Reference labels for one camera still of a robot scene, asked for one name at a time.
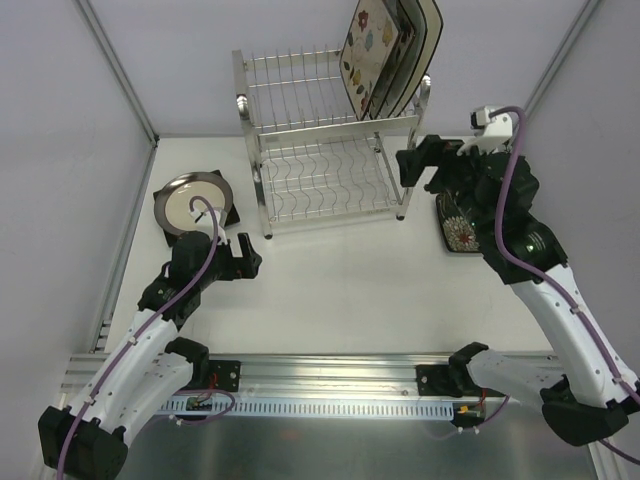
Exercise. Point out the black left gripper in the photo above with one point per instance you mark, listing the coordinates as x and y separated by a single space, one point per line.
242 263

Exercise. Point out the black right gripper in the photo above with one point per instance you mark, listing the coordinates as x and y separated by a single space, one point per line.
430 163

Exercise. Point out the black square plate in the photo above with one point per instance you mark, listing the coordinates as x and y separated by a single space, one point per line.
227 220

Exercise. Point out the dark floral square plate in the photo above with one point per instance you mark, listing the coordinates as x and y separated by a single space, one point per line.
457 232

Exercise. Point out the round silver-rimmed plate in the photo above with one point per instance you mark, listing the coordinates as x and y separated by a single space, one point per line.
192 197

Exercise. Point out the colourful flower plate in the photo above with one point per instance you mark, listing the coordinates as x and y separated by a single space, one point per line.
387 93
373 34

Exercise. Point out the white square plate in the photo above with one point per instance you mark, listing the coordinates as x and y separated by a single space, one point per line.
423 50
421 25

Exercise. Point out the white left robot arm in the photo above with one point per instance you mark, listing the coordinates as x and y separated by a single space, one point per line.
89 438

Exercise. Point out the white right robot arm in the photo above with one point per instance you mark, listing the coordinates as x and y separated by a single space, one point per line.
595 393

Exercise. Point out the stainless steel dish rack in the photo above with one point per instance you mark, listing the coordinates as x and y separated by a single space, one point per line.
311 159

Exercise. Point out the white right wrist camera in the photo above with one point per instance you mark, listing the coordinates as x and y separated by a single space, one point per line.
492 126

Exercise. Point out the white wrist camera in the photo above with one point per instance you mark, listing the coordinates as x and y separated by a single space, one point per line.
209 222
492 126

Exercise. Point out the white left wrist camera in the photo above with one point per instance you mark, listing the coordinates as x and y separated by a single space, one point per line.
209 222

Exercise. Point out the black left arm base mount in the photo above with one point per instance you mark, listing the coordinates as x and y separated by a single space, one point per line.
218 374

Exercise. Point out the aluminium rail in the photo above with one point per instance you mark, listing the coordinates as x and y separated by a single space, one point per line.
375 377

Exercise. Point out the white slotted cable duct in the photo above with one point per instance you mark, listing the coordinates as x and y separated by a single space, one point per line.
404 409

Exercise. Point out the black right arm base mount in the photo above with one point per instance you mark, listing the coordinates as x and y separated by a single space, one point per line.
452 378

